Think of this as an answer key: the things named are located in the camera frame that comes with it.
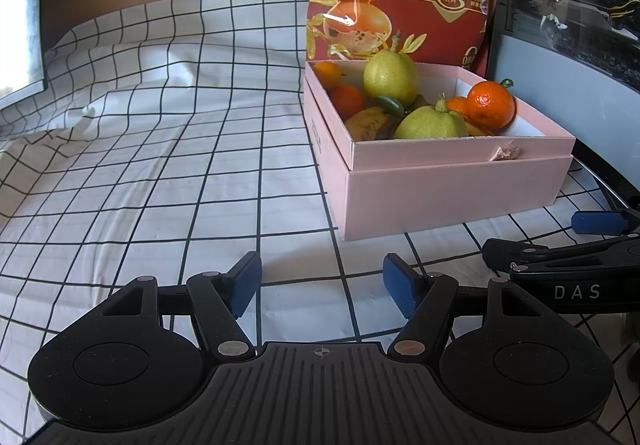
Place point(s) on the small orange tangerine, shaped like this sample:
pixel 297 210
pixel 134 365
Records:
pixel 457 105
pixel 327 74

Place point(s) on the tangerine with green leaf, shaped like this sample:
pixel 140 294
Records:
pixel 490 105

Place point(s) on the large yellow banana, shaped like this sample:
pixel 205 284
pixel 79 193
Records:
pixel 370 124

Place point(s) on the yellow-green pear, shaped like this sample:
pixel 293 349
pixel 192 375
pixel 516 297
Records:
pixel 390 75

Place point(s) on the glass-sided computer case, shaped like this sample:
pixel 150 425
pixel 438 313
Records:
pixel 565 65

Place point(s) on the yellow-green lemon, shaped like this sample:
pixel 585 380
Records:
pixel 430 125

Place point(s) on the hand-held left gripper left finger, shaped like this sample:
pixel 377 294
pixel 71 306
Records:
pixel 245 282

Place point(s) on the pink cardboard box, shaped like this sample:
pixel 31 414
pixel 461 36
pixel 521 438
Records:
pixel 450 195

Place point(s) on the large orange tangerine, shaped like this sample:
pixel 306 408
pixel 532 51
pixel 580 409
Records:
pixel 347 101

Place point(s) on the checked white tablecloth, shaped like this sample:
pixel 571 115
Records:
pixel 175 175

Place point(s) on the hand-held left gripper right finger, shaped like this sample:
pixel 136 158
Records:
pixel 400 287

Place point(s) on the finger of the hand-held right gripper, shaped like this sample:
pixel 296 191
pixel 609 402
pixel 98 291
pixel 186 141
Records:
pixel 550 257
pixel 600 222

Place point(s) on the black monitor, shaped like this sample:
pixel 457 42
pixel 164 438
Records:
pixel 20 0

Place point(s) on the small spotted banana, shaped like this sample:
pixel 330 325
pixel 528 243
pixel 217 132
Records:
pixel 475 129

